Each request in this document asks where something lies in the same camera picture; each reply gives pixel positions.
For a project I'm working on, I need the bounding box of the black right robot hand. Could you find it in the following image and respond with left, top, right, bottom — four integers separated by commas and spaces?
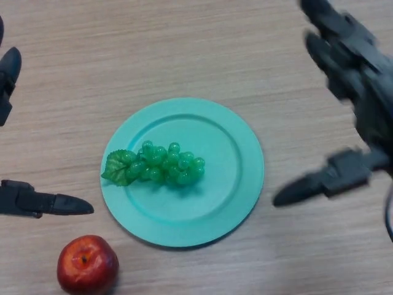
273, 0, 393, 207

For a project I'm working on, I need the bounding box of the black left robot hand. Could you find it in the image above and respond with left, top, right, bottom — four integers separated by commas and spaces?
0, 15, 95, 219

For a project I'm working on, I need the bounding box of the green grapes bunch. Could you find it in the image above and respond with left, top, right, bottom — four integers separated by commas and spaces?
100, 140, 206, 187

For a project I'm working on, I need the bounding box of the teal round plate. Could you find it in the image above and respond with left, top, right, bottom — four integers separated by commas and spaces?
100, 97, 265, 248

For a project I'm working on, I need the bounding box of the red apple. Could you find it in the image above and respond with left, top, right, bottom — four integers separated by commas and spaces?
56, 235, 120, 295

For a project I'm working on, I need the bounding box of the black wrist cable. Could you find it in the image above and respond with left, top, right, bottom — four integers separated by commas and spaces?
382, 187, 393, 242

